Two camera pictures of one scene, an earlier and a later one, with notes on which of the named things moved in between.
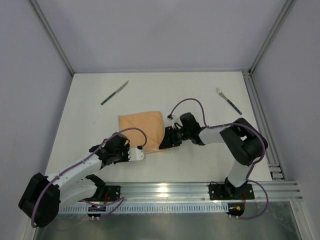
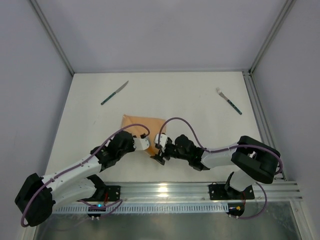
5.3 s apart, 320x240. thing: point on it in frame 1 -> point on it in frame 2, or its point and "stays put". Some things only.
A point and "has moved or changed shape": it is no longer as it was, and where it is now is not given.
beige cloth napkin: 151,123 has moved or changed shape
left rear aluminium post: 52,36 stays put
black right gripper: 170,137 -> 163,153
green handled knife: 120,89 stays put
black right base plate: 227,192 stays put
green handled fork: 222,95 stays put
